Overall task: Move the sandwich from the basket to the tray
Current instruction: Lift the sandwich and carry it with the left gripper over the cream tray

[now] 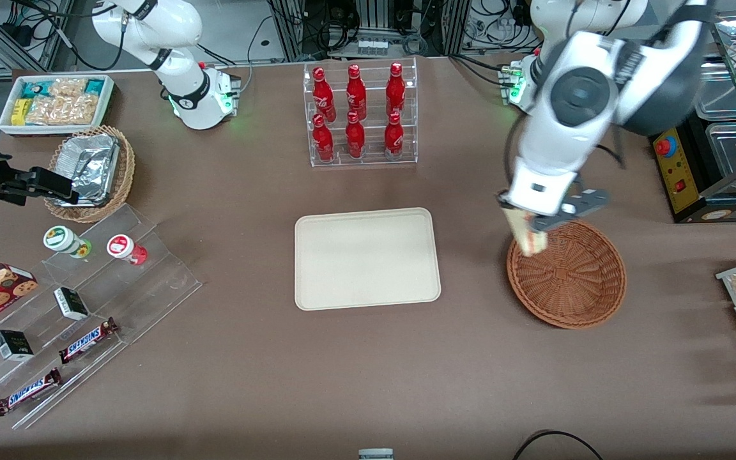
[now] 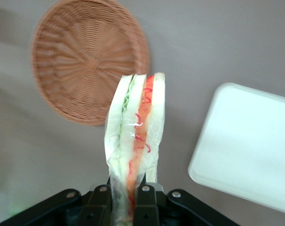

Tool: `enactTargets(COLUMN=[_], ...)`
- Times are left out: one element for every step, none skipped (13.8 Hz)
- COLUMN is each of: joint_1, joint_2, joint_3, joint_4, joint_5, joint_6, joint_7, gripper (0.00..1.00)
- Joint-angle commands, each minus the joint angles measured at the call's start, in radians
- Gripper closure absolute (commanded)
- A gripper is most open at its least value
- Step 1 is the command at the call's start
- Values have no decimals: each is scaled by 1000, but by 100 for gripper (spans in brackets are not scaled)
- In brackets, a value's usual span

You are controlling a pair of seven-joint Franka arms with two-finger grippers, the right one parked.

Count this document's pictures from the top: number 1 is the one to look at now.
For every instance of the clear acrylic stepped stand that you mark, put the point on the clear acrylic stepped stand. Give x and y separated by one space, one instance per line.
151 281

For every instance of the red lid white jar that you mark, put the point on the red lid white jar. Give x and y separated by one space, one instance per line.
122 246

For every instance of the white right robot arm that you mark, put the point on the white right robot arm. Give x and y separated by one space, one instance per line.
176 38

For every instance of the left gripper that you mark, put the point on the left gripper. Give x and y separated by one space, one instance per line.
501 200

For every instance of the black food warmer cabinet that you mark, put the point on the black food warmer cabinet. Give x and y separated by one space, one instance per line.
678 172

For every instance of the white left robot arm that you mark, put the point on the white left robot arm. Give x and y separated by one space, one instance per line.
582 96

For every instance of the aluminium frame rack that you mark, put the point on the aluminium frame rack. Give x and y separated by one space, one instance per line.
291 32

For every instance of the light wicker basket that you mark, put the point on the light wicker basket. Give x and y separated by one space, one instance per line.
126 166

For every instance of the small black box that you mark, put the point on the small black box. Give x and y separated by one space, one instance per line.
71 303
13 345

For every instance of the white plastic snack bin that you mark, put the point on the white plastic snack bin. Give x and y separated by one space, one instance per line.
107 102

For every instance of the cream rectangular serving tray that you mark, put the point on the cream rectangular serving tray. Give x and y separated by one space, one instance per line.
368 259

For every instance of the snickers chocolate bar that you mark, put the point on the snickers chocolate bar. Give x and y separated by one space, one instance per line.
87 340
26 391

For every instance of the white power strip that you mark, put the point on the white power strip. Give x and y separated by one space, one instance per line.
372 46

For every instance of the small grey device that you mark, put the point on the small grey device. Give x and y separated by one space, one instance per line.
375 454

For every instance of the green lid white jar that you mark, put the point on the green lid white jar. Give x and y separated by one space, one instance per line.
61 239

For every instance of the clear acrylic bottle rack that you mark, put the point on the clear acrylic bottle rack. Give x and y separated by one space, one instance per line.
371 160

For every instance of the silver foil container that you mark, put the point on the silver foil container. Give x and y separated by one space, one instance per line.
90 166

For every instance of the brown round wicker basket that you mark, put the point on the brown round wicker basket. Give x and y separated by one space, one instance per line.
572 281

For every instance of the triangle sandwich with tomato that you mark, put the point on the triangle sandwich with tomato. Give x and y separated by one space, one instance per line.
528 236

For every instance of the rice cracker bag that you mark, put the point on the rice cracker bag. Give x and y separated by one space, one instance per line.
61 110
68 88

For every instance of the red cola bottle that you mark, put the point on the red cola bottle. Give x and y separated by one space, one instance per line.
393 137
356 89
323 92
355 137
323 140
395 86

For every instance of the yellow snack packet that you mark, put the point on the yellow snack packet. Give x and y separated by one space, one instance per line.
20 112

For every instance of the teal snack packet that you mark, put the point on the teal snack packet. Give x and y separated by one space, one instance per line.
34 89
94 87

